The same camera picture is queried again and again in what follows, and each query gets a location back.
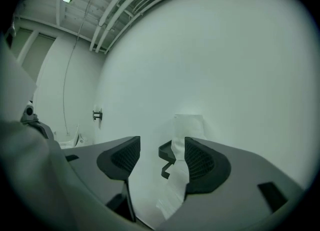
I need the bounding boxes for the thin hanging cable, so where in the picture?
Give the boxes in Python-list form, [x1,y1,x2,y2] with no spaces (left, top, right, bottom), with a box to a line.
[62,0,105,136]

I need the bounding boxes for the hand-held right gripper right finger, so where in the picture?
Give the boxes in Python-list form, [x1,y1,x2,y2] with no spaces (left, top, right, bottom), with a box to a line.
[159,136,306,231]

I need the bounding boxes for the white toilet with round lid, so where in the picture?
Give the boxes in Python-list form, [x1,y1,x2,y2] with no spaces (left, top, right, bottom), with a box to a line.
[59,124,89,149]

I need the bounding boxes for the white ceiling pipes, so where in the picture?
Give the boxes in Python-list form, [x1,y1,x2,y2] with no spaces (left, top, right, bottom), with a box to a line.
[89,0,191,54]

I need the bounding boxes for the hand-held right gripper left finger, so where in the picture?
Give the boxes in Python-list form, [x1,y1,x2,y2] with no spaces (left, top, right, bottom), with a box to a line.
[62,135,142,223]

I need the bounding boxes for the dark framed window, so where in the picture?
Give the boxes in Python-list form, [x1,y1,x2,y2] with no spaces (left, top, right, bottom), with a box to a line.
[9,26,56,76]

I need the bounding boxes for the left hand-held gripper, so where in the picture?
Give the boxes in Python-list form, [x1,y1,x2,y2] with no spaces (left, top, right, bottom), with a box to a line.
[19,100,55,140]

